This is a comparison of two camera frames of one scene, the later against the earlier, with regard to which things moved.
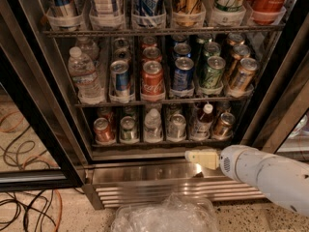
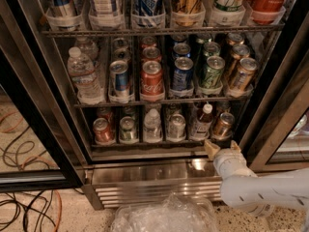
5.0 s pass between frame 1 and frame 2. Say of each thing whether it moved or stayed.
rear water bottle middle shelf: stayed
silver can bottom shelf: stayed
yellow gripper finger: moved
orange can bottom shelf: stayed
